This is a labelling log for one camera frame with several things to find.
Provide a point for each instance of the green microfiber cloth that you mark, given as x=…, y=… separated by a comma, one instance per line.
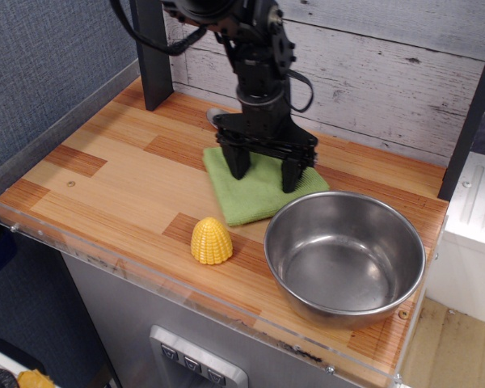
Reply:
x=259, y=194

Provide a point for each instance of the stainless steel bowl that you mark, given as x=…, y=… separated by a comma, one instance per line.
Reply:
x=343, y=259

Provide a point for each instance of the silver toy fridge cabinet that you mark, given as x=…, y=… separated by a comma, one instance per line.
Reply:
x=160, y=332

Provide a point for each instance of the yellow object at bottom left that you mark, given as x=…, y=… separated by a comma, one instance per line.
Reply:
x=34, y=379

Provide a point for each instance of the white ridged side unit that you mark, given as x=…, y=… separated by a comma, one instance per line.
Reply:
x=457, y=275

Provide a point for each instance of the clear acrylic table guard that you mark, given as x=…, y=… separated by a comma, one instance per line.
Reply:
x=113, y=181

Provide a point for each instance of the dark grey right post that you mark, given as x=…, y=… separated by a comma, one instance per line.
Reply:
x=465, y=141

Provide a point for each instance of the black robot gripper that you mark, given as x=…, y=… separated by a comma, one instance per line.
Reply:
x=270, y=130

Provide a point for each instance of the yellow toy corn piece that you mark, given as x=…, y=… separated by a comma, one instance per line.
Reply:
x=211, y=243

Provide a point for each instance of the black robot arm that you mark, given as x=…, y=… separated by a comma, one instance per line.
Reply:
x=260, y=54

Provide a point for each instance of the metal spoon with blue handle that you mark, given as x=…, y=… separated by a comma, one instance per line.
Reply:
x=220, y=118

